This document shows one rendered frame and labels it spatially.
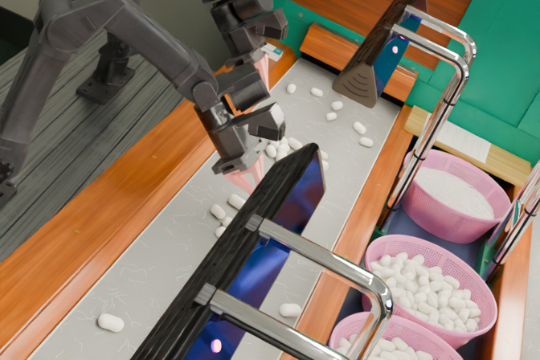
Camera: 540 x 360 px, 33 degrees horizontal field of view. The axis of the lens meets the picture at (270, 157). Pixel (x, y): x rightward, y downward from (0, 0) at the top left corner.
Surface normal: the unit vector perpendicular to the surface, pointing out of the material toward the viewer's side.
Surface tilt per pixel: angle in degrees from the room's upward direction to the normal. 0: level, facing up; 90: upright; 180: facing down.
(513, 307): 0
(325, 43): 90
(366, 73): 90
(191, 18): 90
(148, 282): 0
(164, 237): 0
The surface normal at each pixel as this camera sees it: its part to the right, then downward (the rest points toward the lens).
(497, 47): -0.29, 0.39
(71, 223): 0.36, -0.80
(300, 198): 0.94, -0.04
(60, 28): 0.33, 0.59
